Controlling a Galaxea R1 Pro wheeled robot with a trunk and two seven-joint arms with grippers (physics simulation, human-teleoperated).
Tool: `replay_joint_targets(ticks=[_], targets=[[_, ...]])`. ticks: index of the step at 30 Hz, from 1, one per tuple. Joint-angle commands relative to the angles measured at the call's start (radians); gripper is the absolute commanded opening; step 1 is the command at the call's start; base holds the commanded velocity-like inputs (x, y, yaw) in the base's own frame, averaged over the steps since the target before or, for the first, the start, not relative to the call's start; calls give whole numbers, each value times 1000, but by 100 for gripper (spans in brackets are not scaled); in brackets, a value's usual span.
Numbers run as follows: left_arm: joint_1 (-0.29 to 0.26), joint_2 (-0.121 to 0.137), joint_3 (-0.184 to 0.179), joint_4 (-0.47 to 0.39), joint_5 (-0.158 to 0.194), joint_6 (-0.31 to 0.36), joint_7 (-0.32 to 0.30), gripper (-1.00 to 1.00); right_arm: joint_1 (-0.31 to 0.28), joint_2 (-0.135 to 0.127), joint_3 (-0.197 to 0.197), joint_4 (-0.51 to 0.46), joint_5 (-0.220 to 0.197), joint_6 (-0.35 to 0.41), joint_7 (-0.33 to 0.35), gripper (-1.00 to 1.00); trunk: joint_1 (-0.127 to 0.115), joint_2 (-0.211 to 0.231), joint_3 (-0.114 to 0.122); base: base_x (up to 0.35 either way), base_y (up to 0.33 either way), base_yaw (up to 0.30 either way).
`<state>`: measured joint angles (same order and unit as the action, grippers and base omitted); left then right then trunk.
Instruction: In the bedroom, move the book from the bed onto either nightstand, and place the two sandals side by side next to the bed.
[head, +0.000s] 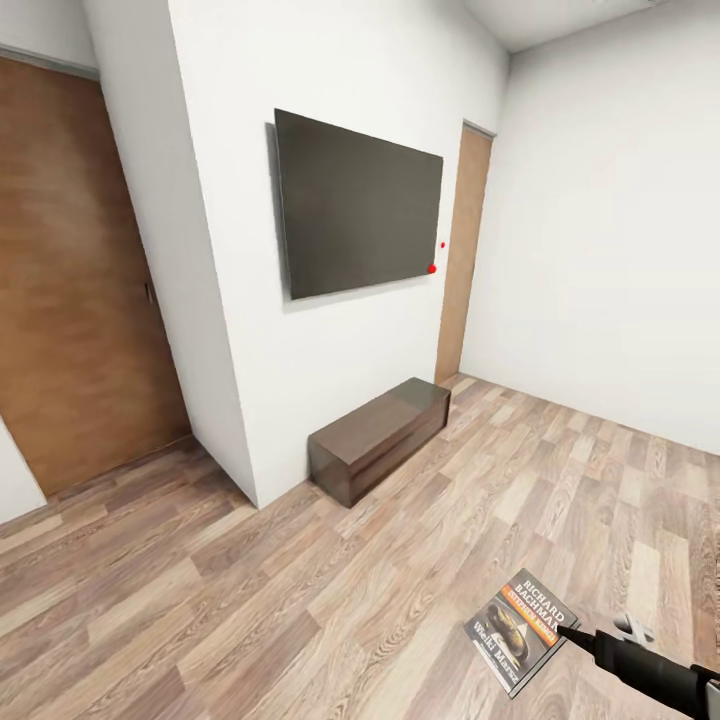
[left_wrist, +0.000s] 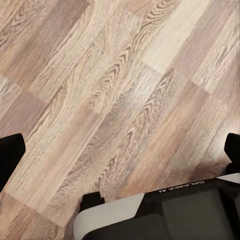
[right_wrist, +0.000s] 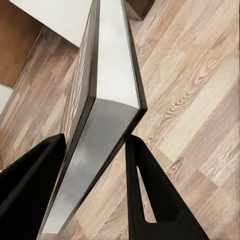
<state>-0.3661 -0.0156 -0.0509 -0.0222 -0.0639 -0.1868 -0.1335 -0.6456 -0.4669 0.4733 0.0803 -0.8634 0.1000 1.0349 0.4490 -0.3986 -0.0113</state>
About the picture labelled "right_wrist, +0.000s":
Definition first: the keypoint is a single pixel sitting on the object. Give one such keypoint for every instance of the hardback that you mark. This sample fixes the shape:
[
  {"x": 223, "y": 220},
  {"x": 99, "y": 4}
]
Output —
[{"x": 105, "y": 103}]

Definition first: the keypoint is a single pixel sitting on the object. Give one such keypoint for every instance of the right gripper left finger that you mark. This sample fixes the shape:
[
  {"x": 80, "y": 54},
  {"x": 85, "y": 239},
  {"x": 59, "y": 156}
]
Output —
[{"x": 26, "y": 187}]

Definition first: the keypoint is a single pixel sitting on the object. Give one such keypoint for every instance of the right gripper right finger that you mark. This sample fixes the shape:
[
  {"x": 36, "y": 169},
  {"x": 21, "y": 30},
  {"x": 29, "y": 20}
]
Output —
[{"x": 174, "y": 220}]

